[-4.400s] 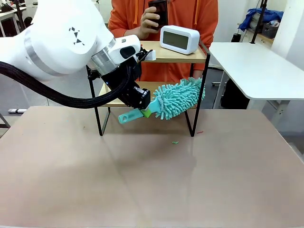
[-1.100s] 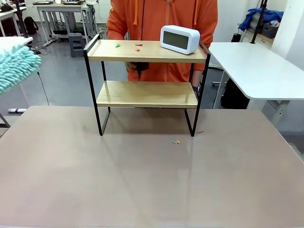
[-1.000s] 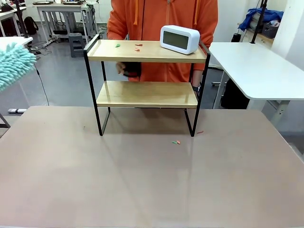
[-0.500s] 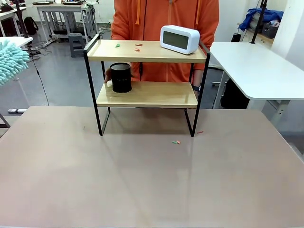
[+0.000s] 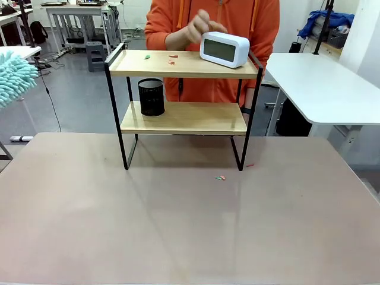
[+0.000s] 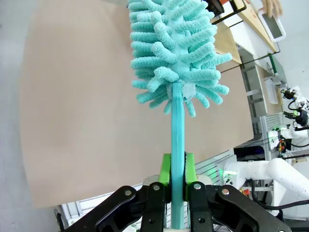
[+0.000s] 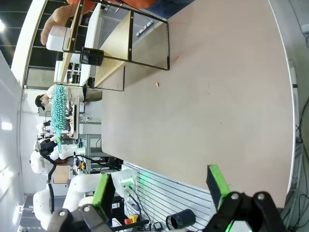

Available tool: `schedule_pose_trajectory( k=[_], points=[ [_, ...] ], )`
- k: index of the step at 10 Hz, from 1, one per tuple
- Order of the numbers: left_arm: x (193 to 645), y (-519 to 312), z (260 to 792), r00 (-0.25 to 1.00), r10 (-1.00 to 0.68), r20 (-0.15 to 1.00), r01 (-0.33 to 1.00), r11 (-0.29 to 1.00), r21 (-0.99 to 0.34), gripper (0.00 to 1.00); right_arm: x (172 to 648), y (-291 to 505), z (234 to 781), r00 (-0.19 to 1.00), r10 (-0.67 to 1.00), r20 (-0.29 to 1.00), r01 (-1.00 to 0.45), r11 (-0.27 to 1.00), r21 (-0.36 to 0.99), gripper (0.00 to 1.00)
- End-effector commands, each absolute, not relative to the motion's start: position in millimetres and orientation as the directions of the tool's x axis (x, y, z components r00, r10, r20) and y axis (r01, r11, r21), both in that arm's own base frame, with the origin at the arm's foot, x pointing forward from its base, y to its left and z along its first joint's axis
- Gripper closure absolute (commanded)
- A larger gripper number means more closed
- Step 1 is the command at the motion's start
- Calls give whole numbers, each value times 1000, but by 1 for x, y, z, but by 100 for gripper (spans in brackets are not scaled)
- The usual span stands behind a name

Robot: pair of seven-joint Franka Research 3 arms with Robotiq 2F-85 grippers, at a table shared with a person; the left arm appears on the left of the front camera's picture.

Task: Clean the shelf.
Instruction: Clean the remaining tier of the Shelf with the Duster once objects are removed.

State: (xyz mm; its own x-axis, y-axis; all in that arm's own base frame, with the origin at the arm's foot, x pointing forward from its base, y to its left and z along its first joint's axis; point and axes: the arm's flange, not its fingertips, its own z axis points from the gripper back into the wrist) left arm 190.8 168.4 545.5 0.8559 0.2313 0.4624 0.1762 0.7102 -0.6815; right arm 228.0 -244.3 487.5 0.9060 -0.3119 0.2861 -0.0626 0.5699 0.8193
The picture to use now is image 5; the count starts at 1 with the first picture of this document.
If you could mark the grey plastic step stool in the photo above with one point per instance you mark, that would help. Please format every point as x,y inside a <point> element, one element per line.
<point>95,56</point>

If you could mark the person's right forearm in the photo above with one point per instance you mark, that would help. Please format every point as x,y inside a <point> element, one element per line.
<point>178,40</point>

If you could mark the white digital alarm clock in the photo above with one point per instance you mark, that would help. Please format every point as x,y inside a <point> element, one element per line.
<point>224,49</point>

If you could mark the person's right hand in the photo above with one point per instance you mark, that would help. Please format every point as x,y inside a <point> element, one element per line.
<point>197,28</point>

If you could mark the black bag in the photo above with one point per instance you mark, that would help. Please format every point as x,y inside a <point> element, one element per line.
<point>292,118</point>

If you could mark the teal chenille duster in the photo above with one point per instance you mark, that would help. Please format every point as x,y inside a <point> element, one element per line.
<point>13,78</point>

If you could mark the person in orange hoodie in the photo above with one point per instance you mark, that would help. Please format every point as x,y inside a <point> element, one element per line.
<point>213,15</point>

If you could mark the wooden shelf black metal frame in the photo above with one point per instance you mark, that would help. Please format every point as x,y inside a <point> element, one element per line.
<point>184,118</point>

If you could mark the black wrist watch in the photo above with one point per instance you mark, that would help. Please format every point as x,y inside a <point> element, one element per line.
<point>247,111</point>

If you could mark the black stand pole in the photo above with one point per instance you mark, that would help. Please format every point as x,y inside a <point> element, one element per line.
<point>26,20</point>
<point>325,26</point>

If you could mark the white table with metal legs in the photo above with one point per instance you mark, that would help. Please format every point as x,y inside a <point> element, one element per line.
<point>314,86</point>

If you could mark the grey mesh basket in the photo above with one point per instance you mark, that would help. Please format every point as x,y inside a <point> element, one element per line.
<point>338,37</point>

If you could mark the blue cloth pile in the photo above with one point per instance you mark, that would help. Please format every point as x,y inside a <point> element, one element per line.
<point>314,20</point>

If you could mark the person's left forearm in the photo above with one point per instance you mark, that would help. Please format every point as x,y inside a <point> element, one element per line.
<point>250,98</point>

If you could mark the white power strip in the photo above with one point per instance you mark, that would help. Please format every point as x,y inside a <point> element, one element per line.
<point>21,138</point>

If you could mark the black mesh pen cup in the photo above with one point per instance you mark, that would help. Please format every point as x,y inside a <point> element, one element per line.
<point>151,98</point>

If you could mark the white workbench with metal frame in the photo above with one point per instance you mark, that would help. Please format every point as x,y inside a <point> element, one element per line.
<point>77,10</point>

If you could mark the black backpack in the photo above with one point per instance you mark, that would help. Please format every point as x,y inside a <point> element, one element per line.
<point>38,32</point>

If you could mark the small white round-edged table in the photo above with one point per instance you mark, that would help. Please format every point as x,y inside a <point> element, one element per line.
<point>20,52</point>

